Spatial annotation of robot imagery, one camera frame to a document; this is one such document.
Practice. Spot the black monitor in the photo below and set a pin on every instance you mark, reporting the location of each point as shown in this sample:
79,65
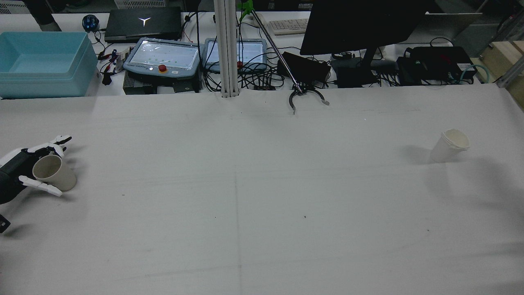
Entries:
360,24

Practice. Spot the grey teach pendant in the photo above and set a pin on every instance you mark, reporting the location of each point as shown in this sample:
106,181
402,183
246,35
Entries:
163,55
251,51

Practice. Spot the light blue plastic bin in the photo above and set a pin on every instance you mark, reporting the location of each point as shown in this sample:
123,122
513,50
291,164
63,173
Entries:
45,78

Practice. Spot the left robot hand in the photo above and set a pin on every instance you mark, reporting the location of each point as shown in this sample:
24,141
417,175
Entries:
12,172

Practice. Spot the white keyboard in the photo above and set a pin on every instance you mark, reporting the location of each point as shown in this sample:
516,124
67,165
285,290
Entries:
288,26

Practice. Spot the white paper cup stack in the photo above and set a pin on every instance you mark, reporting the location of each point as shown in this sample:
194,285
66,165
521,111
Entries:
448,147

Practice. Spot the aluminium profile bar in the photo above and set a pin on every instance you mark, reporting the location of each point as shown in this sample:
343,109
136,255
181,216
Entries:
511,73

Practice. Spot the beige paper cup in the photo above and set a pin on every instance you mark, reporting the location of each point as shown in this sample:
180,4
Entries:
55,174

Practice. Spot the black electronics box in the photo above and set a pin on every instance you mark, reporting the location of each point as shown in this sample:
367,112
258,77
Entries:
438,61

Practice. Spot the black laptop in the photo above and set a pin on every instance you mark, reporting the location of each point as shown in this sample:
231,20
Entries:
143,24

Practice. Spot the aluminium profile post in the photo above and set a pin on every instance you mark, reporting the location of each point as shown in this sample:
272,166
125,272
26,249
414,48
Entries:
226,49

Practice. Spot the blue computer mouse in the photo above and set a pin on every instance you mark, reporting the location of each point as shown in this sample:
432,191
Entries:
90,22

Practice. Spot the red black clip leads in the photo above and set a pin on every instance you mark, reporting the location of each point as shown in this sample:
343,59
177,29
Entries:
107,67

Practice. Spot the wooden box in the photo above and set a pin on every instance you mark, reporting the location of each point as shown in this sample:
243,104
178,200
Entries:
505,57

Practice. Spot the white plastic basket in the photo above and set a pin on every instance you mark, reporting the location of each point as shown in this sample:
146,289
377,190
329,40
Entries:
139,3

